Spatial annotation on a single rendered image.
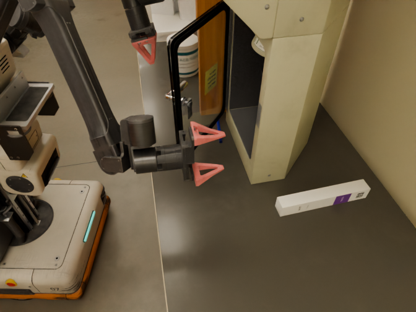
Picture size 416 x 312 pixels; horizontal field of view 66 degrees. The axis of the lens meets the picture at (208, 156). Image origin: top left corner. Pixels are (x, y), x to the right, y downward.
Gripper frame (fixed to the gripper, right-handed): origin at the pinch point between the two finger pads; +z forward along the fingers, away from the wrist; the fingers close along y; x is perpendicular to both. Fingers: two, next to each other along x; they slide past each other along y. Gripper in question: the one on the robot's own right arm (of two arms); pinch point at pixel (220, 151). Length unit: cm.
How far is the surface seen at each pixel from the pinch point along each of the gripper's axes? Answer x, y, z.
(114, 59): 285, -87, -51
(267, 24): 5.4, 26.3, 9.9
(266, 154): 9.9, -10.8, 15.7
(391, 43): 23, 14, 55
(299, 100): 8.0, 6.9, 21.4
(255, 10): 4.9, 29.1, 7.0
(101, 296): 37, -117, -53
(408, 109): 9, 0, 55
